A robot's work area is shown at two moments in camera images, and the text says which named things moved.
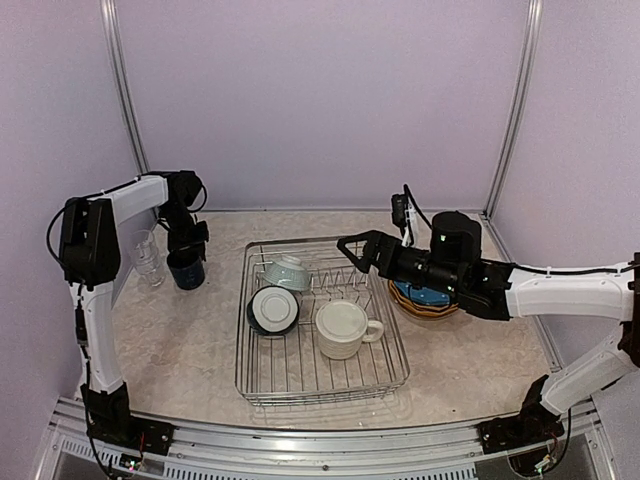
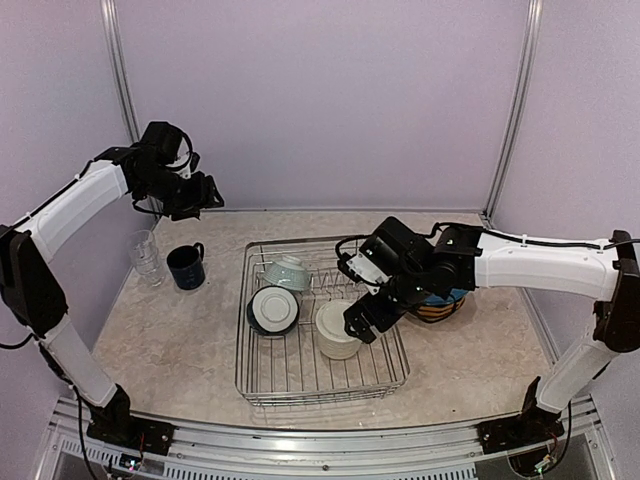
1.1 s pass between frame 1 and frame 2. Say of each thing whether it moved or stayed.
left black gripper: moved
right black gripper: moved
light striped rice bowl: stayed
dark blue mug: stayed
